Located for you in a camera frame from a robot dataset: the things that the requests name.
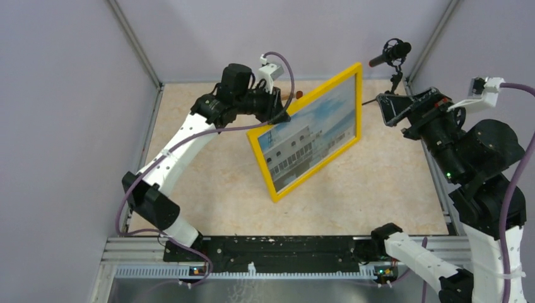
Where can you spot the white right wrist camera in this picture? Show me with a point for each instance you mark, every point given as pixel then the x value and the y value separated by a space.
pixel 483 95

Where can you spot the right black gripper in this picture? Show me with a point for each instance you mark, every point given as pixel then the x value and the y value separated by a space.
pixel 429 103

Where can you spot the small wooden bracket piece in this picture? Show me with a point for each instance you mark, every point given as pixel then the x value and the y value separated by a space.
pixel 285 97

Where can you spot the aluminium rail front frame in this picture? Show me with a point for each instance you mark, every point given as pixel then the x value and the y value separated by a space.
pixel 150 249

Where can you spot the building photo print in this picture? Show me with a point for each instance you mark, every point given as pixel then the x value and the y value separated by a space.
pixel 309 138

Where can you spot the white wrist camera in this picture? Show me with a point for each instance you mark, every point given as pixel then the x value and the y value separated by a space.
pixel 483 95
pixel 268 73

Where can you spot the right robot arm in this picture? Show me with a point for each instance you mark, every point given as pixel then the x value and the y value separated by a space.
pixel 491 208

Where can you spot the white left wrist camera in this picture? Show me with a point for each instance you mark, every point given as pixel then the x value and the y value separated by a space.
pixel 268 73

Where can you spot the black microphone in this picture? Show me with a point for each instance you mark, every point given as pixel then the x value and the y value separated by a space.
pixel 394 53

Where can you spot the white toothed cable duct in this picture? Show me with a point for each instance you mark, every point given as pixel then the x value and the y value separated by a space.
pixel 184 272

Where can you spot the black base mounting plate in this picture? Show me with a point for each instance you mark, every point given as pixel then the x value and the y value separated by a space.
pixel 286 254

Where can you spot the black tripod microphone stand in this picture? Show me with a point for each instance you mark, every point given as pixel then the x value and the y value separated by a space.
pixel 395 79

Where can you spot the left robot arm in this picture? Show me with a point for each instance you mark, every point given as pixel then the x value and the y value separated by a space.
pixel 239 92

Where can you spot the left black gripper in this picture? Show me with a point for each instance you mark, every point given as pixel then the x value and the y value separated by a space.
pixel 274 105

